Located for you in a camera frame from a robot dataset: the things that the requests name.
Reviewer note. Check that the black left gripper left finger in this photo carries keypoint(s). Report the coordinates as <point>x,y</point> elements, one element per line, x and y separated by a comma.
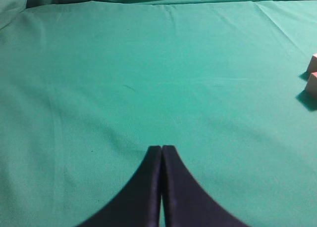
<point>138,203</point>

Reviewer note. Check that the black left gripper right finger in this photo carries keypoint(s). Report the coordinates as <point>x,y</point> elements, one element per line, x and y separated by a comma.
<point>185,202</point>

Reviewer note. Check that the pink cube column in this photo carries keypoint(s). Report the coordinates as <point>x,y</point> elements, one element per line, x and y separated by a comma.
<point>312,67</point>
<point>311,86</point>

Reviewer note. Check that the green cloth backdrop and cover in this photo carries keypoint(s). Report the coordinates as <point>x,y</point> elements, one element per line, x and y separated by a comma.
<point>87,85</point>

